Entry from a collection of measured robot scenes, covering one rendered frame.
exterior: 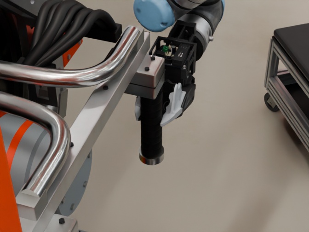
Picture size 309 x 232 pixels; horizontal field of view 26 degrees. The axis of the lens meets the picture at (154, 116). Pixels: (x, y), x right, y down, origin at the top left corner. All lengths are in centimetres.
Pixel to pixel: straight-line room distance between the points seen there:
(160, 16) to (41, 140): 31
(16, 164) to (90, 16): 24
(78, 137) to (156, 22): 33
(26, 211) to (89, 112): 19
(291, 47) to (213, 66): 52
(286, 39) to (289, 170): 42
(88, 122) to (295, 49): 133
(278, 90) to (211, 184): 39
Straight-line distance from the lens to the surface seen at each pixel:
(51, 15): 100
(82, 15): 99
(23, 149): 96
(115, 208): 207
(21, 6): 106
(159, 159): 115
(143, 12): 114
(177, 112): 111
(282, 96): 224
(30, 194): 78
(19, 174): 96
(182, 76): 114
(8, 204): 41
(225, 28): 281
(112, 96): 93
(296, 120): 219
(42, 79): 93
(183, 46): 116
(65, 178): 83
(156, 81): 102
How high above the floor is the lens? 158
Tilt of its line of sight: 42 degrees down
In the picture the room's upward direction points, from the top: straight up
